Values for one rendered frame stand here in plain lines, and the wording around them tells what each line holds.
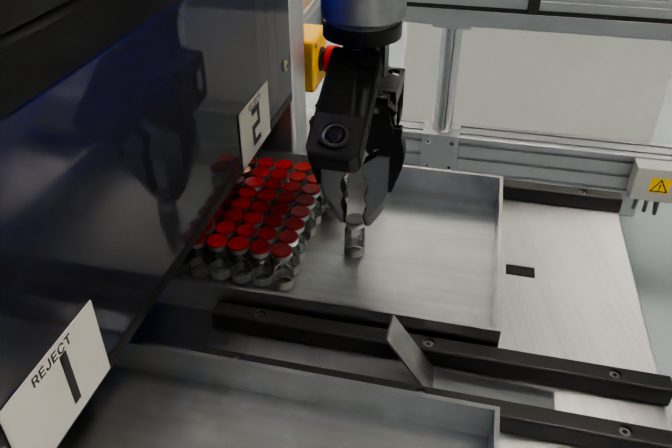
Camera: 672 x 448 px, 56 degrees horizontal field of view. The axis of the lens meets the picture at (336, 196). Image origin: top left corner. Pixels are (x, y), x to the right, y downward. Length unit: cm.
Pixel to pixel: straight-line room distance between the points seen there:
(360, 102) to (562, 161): 119
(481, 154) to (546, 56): 62
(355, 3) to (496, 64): 167
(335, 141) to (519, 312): 26
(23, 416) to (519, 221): 56
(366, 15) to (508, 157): 116
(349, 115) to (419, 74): 170
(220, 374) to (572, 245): 41
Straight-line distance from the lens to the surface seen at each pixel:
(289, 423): 53
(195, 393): 56
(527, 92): 223
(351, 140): 51
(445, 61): 158
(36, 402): 39
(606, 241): 77
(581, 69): 221
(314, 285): 65
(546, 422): 54
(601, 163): 169
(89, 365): 43
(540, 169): 169
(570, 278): 70
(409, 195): 78
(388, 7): 54
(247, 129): 62
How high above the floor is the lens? 131
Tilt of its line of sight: 34 degrees down
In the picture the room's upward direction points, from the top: straight up
